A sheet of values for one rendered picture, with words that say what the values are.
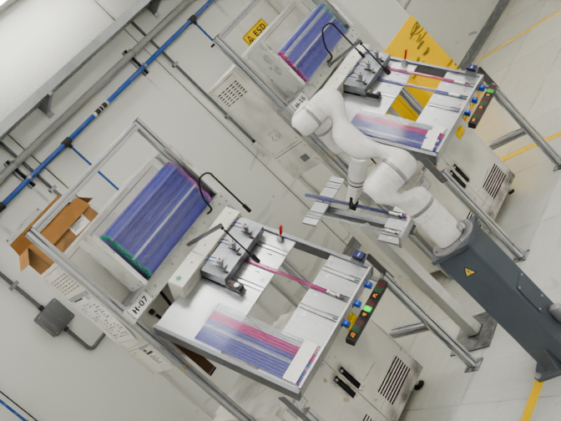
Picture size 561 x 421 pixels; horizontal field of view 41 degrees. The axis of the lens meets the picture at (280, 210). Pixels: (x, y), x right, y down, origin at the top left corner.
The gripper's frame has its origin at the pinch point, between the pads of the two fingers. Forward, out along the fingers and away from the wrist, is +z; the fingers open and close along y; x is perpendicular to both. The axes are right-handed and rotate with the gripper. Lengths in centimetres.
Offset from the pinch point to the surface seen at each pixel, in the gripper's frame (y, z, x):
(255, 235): 31.8, 6.7, -34.9
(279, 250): 31.3, 11.7, -23.2
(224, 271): 56, 8, -38
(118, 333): 87, 42, -79
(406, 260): 1.5, 22.7, 29.3
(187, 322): 82, 17, -42
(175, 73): -135, 76, -188
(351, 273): 31.3, 8.7, 12.7
